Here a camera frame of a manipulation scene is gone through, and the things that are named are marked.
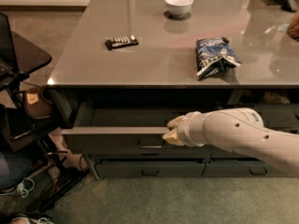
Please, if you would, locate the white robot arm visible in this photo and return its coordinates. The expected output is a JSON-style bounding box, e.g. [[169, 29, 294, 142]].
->
[[163, 108, 299, 176]]

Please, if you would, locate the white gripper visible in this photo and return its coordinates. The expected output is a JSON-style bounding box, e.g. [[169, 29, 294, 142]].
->
[[163, 111, 206, 147]]

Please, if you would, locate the white sneaker lower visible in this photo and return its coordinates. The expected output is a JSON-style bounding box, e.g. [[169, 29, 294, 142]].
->
[[8, 214, 55, 224]]

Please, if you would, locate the brown bag with tag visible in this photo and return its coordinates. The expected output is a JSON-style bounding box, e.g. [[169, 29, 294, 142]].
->
[[23, 86, 53, 119]]

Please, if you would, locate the black laptop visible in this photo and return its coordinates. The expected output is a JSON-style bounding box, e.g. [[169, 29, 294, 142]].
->
[[0, 12, 18, 77]]

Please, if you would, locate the white ceramic bowl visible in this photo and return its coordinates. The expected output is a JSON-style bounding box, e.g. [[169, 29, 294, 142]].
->
[[164, 0, 193, 17]]

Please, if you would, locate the grey drawer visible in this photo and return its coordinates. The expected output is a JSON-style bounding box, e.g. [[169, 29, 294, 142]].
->
[[202, 160, 291, 177], [95, 160, 206, 178], [63, 103, 216, 157], [253, 105, 299, 131]]

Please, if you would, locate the black snack bar package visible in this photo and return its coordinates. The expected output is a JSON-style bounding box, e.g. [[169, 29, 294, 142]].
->
[[105, 35, 139, 50]]

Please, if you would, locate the blue chip bag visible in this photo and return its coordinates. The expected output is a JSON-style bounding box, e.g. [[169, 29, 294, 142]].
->
[[195, 36, 241, 80]]

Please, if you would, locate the person leg in jeans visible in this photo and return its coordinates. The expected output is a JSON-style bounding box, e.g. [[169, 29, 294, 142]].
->
[[0, 151, 32, 190]]

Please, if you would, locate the brown object table right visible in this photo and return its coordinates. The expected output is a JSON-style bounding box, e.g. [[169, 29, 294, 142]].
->
[[287, 13, 299, 40]]

